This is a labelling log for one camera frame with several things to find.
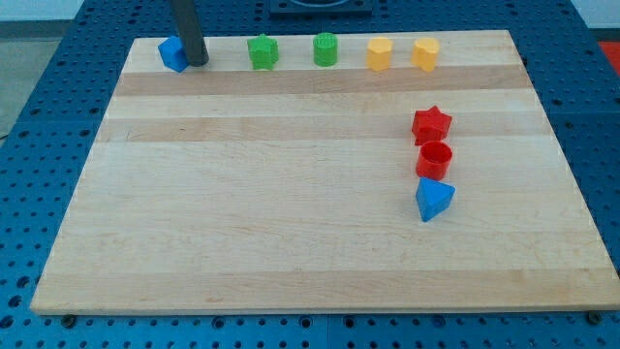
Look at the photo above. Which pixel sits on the red star block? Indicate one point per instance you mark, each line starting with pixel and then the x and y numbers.
pixel 430 125

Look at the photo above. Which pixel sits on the green star block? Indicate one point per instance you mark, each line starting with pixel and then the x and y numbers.
pixel 263 52

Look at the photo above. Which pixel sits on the wooden board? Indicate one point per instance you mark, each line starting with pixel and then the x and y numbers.
pixel 225 190

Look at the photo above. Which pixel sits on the red cylinder block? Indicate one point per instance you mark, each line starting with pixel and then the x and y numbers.
pixel 434 160

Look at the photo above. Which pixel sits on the blue triangle block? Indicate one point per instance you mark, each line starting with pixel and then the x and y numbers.
pixel 433 197

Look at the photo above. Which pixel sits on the green cylinder block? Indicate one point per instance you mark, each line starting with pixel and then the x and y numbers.
pixel 325 48

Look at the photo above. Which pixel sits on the yellow pentagon block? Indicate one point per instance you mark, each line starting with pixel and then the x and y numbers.
pixel 378 53

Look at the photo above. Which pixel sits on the yellow heart block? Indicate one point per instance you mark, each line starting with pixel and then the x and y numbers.
pixel 425 53

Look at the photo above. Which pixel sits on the blue cube block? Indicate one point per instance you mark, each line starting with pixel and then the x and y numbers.
pixel 173 55

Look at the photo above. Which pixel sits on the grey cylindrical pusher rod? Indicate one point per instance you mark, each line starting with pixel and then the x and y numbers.
pixel 187 22

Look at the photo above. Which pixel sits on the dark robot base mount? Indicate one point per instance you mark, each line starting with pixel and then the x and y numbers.
pixel 319 7

